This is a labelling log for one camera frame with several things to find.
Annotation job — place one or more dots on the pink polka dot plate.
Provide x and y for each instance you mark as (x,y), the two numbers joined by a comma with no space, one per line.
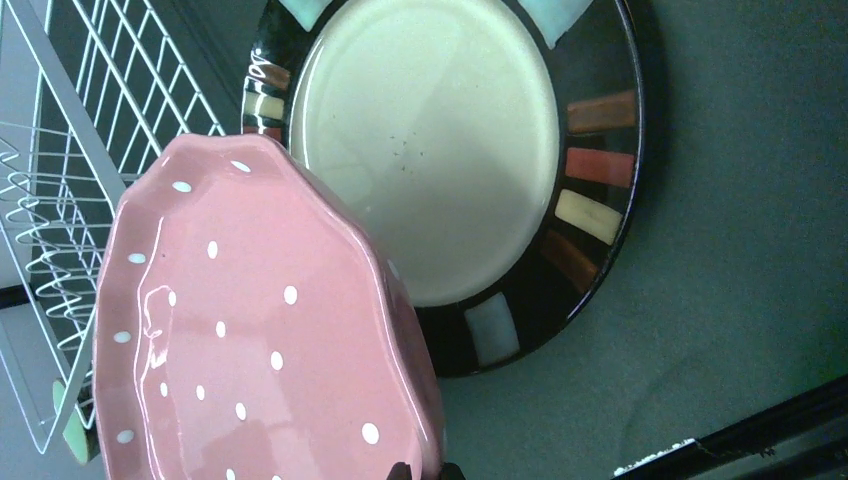
(246,328)

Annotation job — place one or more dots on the white wire dish rack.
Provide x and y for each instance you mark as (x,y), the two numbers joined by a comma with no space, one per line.
(91,93)

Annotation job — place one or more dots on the dark striped plate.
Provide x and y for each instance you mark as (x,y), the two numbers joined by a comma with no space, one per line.
(491,149)

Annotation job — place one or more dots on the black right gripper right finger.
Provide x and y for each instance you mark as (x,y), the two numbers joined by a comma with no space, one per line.
(451,471)

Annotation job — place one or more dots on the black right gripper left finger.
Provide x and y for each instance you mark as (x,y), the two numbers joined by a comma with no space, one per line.
(400,471)

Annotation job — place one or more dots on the green celadon bowl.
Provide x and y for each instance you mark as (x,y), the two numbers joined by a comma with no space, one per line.
(74,430)

